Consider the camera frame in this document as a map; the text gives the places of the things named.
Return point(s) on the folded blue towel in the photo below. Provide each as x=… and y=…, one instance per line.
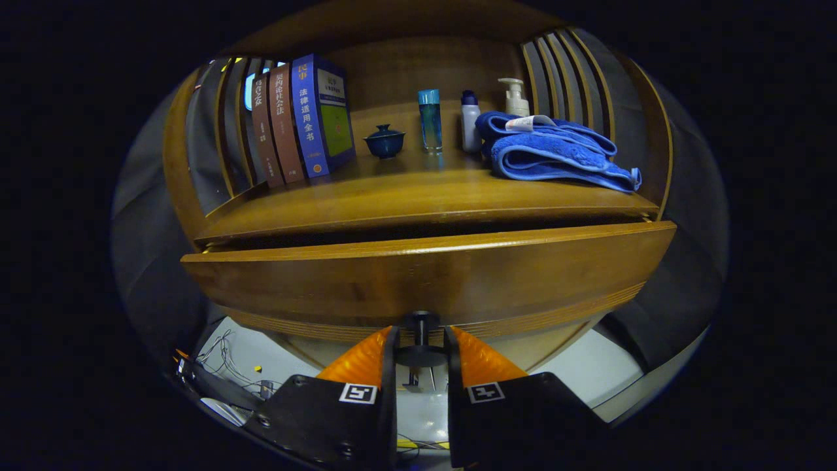
x=549, y=154

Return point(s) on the wooden drawer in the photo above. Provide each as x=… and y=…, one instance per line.
x=425, y=275

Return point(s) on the thick blue book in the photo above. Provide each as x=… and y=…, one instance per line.
x=314, y=118

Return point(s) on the dark brown book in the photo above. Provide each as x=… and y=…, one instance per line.
x=265, y=131

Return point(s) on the blue lidded teacup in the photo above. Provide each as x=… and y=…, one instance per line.
x=384, y=144

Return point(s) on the black drawer knob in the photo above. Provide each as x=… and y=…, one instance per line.
x=422, y=356

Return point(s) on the white pump bottle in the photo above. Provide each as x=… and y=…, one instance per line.
x=516, y=104

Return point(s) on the clear blue bottle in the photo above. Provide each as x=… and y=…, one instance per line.
x=430, y=121

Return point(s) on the wooden countertop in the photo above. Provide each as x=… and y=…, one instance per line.
x=405, y=190

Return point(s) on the white bottle blue cap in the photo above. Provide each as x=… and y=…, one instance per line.
x=470, y=124

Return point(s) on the wooden cabinet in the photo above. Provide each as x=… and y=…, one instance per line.
x=405, y=65

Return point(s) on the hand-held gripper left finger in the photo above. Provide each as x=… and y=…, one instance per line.
x=390, y=418

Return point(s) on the reddish brown book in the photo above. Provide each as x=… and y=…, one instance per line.
x=286, y=124

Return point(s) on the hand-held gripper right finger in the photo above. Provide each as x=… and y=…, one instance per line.
x=454, y=418

